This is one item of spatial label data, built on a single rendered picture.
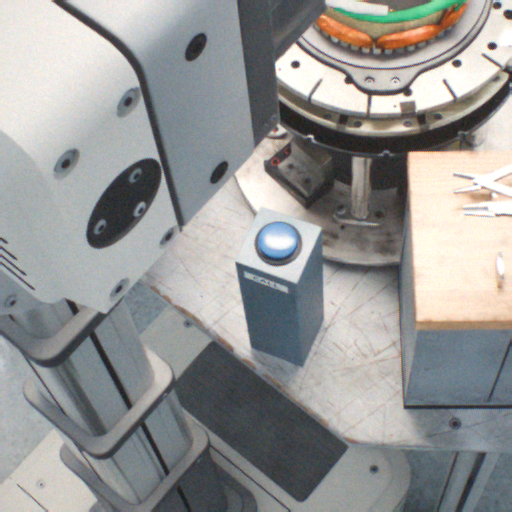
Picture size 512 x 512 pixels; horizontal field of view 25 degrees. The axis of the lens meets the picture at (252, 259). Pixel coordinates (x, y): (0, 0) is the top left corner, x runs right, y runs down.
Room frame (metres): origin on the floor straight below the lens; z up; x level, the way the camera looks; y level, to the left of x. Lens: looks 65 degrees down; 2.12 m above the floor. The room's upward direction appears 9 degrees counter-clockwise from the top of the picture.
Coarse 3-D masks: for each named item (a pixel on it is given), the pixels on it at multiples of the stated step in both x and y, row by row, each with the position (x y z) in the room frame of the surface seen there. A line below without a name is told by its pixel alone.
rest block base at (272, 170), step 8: (288, 144) 0.77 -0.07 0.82; (280, 152) 0.76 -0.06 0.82; (280, 160) 0.75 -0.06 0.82; (272, 168) 0.74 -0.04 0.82; (272, 176) 0.73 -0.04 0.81; (280, 176) 0.72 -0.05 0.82; (280, 184) 0.72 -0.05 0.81; (288, 184) 0.71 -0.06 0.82; (328, 184) 0.70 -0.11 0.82; (288, 192) 0.71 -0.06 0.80; (296, 192) 0.70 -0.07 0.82; (320, 192) 0.69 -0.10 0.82; (304, 200) 0.68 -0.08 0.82; (312, 200) 0.69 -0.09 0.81
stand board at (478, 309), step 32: (416, 160) 0.58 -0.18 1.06; (448, 160) 0.58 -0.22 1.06; (480, 160) 0.57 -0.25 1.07; (416, 192) 0.54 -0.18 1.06; (448, 192) 0.54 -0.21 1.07; (480, 192) 0.53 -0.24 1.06; (416, 224) 0.51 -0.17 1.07; (448, 224) 0.50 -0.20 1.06; (480, 224) 0.50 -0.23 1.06; (416, 256) 0.47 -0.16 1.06; (448, 256) 0.47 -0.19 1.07; (480, 256) 0.46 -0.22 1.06; (416, 288) 0.44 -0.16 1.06; (448, 288) 0.43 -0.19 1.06; (480, 288) 0.43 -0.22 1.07; (416, 320) 0.41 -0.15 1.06; (448, 320) 0.40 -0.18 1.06; (480, 320) 0.40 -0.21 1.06
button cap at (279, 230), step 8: (272, 224) 0.54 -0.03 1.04; (280, 224) 0.54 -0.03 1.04; (264, 232) 0.54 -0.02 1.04; (272, 232) 0.53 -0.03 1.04; (280, 232) 0.53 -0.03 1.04; (288, 232) 0.53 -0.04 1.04; (264, 240) 0.53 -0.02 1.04; (272, 240) 0.52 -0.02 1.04; (280, 240) 0.52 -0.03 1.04; (288, 240) 0.52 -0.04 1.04; (296, 240) 0.52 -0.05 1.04; (264, 248) 0.52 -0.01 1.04; (272, 248) 0.52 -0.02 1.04; (280, 248) 0.51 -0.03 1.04; (288, 248) 0.51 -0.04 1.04; (296, 248) 0.52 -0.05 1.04; (272, 256) 0.51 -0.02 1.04; (280, 256) 0.51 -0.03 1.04; (288, 256) 0.51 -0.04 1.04
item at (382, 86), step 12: (480, 24) 0.71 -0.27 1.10; (468, 36) 0.70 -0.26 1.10; (312, 48) 0.71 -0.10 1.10; (456, 48) 0.69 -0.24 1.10; (324, 60) 0.70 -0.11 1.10; (432, 60) 0.68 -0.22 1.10; (444, 60) 0.67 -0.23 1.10; (348, 72) 0.68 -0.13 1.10; (360, 72) 0.67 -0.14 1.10; (372, 72) 0.67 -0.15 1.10; (384, 72) 0.67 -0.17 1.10; (396, 72) 0.67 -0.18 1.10; (408, 72) 0.67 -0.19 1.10; (420, 72) 0.67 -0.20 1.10; (360, 84) 0.66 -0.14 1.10; (372, 84) 0.66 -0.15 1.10; (384, 84) 0.66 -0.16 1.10; (408, 84) 0.65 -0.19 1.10
